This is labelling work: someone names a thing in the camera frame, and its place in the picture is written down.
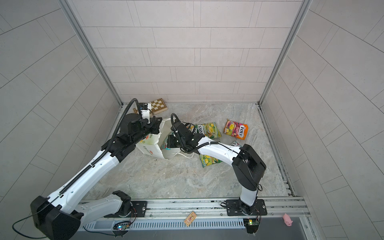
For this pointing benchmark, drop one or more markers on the teal mint Fox's candy bag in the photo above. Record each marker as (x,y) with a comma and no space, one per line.
(235,144)

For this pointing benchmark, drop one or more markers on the orange Fox's candy bag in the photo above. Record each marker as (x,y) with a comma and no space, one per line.
(236,129)

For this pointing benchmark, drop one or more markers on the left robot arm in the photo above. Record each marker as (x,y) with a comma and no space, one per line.
(59,216)

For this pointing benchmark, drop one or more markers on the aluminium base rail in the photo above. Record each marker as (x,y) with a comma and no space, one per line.
(173,210)

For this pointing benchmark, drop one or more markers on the wooden mousetrap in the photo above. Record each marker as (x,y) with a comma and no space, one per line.
(190,218)

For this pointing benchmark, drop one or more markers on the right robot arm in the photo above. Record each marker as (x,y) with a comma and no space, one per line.
(248,167)

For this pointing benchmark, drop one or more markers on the green snack packs in bag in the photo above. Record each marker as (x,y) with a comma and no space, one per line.
(164,145)

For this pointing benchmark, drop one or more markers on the left circuit board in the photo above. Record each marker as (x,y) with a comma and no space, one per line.
(121,228)

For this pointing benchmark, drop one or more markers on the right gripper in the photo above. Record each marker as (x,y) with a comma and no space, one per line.
(171,143)

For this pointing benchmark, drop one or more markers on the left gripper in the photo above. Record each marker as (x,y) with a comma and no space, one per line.
(154,125)

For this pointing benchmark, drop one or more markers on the wooden chessboard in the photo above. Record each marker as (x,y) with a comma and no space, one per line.
(154,107)

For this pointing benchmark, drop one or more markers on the circuit board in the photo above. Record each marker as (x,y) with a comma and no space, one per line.
(121,228)
(251,225)

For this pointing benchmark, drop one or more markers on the green yellow Fox's candy bag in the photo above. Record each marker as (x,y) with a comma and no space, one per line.
(213,131)

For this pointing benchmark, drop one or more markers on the right circuit board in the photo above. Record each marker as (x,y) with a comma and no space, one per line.
(251,225)

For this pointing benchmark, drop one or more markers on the white paper bag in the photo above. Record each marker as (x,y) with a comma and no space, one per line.
(151,144)

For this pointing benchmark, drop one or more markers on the pink pig toy on rail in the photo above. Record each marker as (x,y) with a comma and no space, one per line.
(287,220)

